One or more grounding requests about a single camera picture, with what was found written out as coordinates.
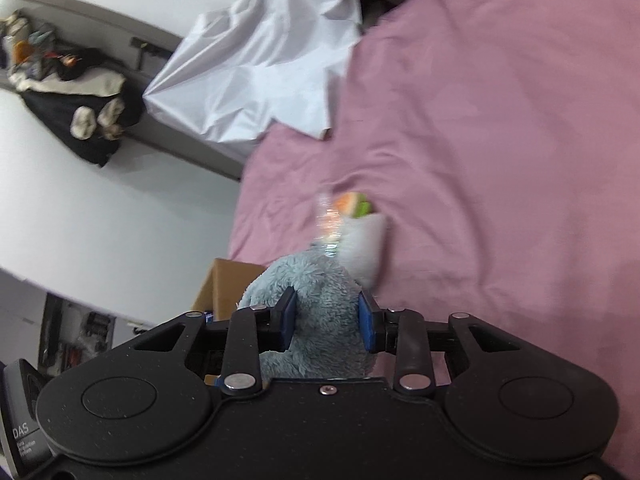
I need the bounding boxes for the grey pink plush toy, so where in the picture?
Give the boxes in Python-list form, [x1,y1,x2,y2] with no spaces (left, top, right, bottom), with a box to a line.
[239,249,375,382]

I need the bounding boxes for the plush hamburger toy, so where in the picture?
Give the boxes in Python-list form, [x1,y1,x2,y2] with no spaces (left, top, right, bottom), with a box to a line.
[333,192,373,219]

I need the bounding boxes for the cardboard box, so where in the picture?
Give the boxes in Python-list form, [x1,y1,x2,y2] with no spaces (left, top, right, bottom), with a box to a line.
[192,258,266,321]

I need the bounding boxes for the clear bag with white stuffing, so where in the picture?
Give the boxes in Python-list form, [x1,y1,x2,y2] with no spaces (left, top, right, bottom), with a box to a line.
[312,192,388,290]

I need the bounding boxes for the pink bed sheet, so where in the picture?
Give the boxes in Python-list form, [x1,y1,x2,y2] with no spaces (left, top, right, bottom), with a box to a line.
[229,0,639,479]

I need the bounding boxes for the white draped cover sheet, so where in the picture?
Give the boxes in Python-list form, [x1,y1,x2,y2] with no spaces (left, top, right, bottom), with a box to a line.
[144,0,362,148]

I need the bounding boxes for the black clothes hanging on door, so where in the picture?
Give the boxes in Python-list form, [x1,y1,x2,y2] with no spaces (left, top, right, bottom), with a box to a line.
[1,11,145,167]

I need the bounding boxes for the grey door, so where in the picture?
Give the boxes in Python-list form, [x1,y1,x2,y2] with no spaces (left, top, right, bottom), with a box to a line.
[0,0,246,182]

